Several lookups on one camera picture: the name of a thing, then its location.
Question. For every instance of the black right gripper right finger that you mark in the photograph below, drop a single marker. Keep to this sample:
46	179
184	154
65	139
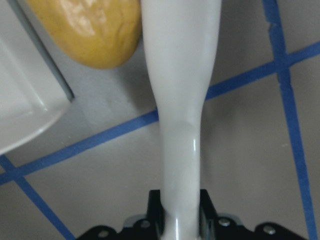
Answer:
207	213

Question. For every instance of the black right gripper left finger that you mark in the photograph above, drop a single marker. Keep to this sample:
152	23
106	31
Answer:
155	211

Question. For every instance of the white dustpan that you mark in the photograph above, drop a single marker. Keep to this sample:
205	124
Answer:
33	92

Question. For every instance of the yellow potato-like bread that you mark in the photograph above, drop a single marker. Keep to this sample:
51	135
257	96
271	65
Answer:
101	34

